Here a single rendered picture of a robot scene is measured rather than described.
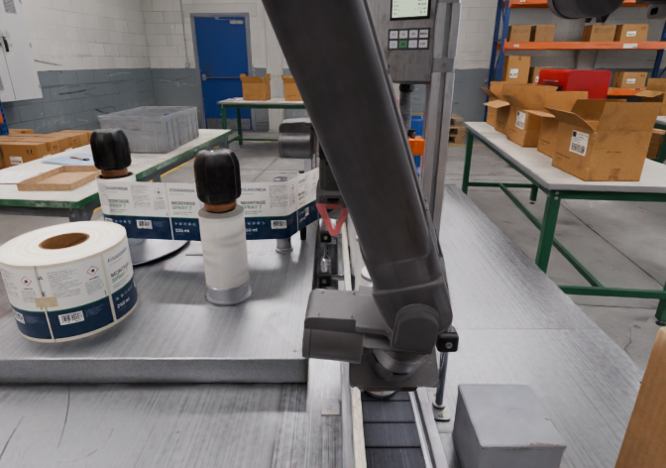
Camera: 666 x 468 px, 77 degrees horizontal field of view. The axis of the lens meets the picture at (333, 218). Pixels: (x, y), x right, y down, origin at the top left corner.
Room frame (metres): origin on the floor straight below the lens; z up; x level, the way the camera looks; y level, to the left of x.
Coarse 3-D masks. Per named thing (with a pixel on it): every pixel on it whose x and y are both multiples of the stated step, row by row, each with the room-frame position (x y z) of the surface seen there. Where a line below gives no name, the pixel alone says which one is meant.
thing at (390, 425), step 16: (352, 288) 0.78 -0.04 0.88; (368, 400) 0.47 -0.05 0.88; (384, 400) 0.47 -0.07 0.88; (400, 400) 0.47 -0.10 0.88; (368, 416) 0.44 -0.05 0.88; (384, 416) 0.44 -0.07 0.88; (400, 416) 0.44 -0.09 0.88; (368, 432) 0.41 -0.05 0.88; (384, 432) 0.41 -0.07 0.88; (400, 432) 0.41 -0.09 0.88; (416, 432) 0.41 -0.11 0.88; (368, 448) 0.39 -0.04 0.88; (384, 448) 0.39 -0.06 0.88; (400, 448) 0.39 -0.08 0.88; (416, 448) 0.39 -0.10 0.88; (368, 464) 0.37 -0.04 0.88; (384, 464) 0.37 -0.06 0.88; (400, 464) 0.37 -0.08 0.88; (416, 464) 0.37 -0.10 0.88
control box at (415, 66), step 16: (384, 0) 0.92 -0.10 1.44; (432, 0) 0.86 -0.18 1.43; (384, 16) 0.92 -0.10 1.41; (432, 16) 0.86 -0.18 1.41; (384, 32) 0.92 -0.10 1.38; (432, 32) 0.86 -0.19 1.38; (384, 48) 0.92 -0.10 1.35; (432, 48) 0.86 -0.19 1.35; (400, 64) 0.89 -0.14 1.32; (416, 64) 0.87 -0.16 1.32; (432, 64) 0.86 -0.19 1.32; (400, 80) 0.89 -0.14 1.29; (416, 80) 0.87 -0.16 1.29
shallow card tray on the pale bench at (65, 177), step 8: (56, 168) 2.04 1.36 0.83; (64, 168) 2.09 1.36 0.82; (72, 168) 2.09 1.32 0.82; (80, 168) 2.09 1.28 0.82; (88, 168) 2.09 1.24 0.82; (40, 176) 1.91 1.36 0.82; (48, 176) 1.96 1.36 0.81; (56, 176) 1.98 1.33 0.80; (64, 176) 1.98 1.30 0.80; (72, 176) 1.98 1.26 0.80; (80, 176) 1.98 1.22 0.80; (88, 176) 1.89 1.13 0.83; (16, 184) 1.76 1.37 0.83; (24, 184) 1.75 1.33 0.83; (32, 184) 1.75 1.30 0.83; (40, 184) 1.75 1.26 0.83; (48, 184) 1.75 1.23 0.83; (56, 184) 1.76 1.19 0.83; (64, 184) 1.76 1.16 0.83; (72, 184) 1.77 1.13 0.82; (80, 184) 1.82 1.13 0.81
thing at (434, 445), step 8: (416, 392) 0.40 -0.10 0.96; (424, 392) 0.40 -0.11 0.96; (416, 400) 0.39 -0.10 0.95; (424, 400) 0.38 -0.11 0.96; (424, 408) 0.37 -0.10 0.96; (424, 416) 0.36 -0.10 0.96; (432, 416) 0.36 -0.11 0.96; (424, 424) 0.35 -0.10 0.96; (432, 424) 0.35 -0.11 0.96; (424, 432) 0.35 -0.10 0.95; (432, 432) 0.34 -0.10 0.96; (432, 440) 0.33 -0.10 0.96; (432, 448) 0.32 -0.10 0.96; (440, 448) 0.32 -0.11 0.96; (432, 456) 0.31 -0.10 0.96; (440, 456) 0.31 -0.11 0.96; (432, 464) 0.31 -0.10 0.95; (440, 464) 0.30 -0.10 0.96
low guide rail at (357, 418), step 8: (344, 224) 1.06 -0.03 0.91; (344, 232) 1.00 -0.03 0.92; (344, 240) 0.95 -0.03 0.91; (344, 248) 0.91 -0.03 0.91; (344, 256) 0.86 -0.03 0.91; (344, 264) 0.82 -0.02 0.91; (344, 272) 0.79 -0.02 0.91; (352, 392) 0.45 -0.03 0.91; (360, 392) 0.45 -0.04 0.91; (352, 400) 0.43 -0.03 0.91; (360, 400) 0.43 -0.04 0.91; (352, 408) 0.42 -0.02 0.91; (360, 408) 0.42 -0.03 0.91; (352, 416) 0.41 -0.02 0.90; (360, 416) 0.40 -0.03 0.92; (360, 424) 0.39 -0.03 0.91; (360, 432) 0.38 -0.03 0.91; (360, 440) 0.37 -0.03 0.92; (360, 448) 0.36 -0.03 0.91; (360, 456) 0.35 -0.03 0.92; (360, 464) 0.34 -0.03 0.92
